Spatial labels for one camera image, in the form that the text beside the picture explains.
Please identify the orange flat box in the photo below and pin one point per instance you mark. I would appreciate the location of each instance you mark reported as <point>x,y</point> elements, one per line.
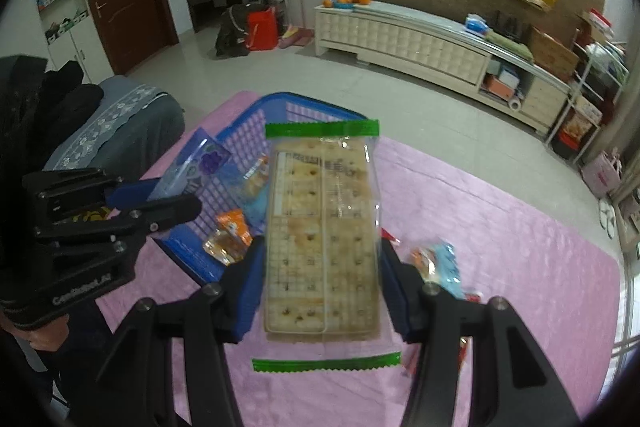
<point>497,87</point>

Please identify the black bag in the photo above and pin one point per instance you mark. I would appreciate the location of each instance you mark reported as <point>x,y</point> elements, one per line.
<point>232,29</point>

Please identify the white shopping bag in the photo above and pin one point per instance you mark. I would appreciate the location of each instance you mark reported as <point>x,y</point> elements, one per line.
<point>602,174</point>

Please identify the black antenna router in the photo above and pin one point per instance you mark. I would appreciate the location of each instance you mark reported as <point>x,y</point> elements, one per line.
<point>507,24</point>

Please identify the white paper roll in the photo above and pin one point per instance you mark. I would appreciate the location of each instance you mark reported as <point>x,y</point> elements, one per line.
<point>515,104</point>

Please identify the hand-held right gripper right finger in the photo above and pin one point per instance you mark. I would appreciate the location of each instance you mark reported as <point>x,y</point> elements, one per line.
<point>392,297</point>

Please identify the pink quilted blanket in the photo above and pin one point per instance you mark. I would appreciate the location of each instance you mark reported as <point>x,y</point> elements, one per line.
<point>475,217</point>

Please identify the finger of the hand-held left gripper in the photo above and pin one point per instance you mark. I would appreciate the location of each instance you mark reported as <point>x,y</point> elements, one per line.
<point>170,209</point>
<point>132,192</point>

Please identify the blue tissue box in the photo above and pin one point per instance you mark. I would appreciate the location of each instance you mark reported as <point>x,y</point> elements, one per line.
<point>476,25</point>

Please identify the green-edged cracker packet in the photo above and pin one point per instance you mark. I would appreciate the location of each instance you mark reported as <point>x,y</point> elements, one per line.
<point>320,247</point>

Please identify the pink broom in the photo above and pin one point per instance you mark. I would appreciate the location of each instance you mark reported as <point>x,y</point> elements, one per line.
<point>295,34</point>

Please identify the grape print snack packet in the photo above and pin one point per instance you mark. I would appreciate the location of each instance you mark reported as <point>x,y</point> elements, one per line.
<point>207,162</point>

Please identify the white TV cabinet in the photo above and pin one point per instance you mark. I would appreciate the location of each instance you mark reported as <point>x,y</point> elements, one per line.
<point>410,42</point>

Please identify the red box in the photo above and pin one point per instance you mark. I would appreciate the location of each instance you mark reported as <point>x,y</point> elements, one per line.
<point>568,138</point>

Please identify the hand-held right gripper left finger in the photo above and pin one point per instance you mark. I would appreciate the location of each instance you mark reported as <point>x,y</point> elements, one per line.
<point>252,292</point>

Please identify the green folded cloth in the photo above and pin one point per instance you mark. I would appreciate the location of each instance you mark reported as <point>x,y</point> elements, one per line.
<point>507,44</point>

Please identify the yellow orange snack packet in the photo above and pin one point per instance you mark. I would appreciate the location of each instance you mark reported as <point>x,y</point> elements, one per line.
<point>220,253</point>

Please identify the blue plastic basket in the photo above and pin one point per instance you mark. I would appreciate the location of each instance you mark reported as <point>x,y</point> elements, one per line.
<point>182,247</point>

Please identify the blue white box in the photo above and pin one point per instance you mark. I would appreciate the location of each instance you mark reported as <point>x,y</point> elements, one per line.
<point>510,77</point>

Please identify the red shopping bag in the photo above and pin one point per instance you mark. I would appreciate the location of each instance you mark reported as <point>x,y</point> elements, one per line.
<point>262,29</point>

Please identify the white slippers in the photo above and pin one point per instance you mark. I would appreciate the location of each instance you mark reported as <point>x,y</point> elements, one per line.
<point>607,214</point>

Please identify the grey lace-trimmed seat cover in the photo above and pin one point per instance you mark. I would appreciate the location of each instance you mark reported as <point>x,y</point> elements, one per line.
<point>120,122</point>

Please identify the red snack packet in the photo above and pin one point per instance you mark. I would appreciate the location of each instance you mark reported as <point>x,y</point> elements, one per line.
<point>389,235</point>
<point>472,296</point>

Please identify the small orange snack packet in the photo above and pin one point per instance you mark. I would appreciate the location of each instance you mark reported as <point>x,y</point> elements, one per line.
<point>234,226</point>

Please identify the brown cardboard box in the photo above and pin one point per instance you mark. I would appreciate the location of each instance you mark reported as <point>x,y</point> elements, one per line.
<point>552,49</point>

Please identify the dark cloth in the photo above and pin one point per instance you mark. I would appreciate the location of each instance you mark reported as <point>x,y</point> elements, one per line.
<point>45,97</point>

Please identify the person's left hand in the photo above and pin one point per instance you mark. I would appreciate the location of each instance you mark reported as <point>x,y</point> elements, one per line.
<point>47,334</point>

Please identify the light blue snack packet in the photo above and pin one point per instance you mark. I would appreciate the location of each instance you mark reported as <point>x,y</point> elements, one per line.
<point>255,192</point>
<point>440,264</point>

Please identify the red white carton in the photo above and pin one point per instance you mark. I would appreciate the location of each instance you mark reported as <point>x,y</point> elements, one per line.
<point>597,24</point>

